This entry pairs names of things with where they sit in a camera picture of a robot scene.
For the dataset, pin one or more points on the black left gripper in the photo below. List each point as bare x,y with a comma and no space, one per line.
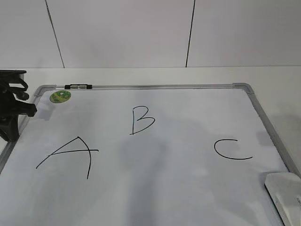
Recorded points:
12,103

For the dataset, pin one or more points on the white whiteboard eraser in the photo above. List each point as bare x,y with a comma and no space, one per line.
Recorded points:
285,191

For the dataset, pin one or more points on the green round magnet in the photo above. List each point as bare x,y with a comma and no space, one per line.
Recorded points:
60,96

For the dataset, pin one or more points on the black silver marker pen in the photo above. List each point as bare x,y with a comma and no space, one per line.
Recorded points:
75,86

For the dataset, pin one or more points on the white whiteboard with grey frame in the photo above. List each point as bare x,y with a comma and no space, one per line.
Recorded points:
177,155

